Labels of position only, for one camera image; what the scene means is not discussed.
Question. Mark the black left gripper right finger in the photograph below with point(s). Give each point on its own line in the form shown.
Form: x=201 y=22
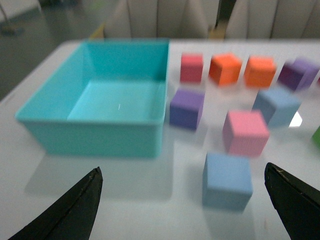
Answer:
x=296 y=202

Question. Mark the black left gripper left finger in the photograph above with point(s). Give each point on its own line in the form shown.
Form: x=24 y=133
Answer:
x=72 y=216

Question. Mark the green foam cube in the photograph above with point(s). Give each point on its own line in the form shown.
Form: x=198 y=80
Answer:
x=316 y=138

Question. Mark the light blue foam cube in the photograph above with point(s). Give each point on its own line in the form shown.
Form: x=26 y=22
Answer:
x=277 y=105
x=226 y=182

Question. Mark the pink foam cube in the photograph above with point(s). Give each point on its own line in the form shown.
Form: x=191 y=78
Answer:
x=245 y=133

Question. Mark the teal plastic bin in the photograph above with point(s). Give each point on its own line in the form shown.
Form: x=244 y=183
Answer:
x=108 y=98

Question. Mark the purple notched foam cube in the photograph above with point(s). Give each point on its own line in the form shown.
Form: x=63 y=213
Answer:
x=299 y=74

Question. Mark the orange foam cube right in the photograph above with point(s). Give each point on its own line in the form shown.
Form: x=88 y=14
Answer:
x=259 y=71

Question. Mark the orange foam cube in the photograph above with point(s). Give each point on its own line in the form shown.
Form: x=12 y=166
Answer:
x=259 y=71
x=224 y=69

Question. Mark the violet foam cube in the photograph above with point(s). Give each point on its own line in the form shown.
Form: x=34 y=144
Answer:
x=186 y=108

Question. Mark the orange foam cube left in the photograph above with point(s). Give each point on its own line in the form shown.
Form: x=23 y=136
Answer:
x=224 y=69

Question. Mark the magenta foam cube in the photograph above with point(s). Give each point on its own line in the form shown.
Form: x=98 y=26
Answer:
x=191 y=68

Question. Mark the grey chair right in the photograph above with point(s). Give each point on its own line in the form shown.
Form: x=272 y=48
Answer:
x=274 y=19

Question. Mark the grey chair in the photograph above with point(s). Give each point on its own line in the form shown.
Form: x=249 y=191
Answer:
x=274 y=19
x=174 y=19

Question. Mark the grey chair left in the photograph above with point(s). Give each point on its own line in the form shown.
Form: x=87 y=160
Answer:
x=174 y=19

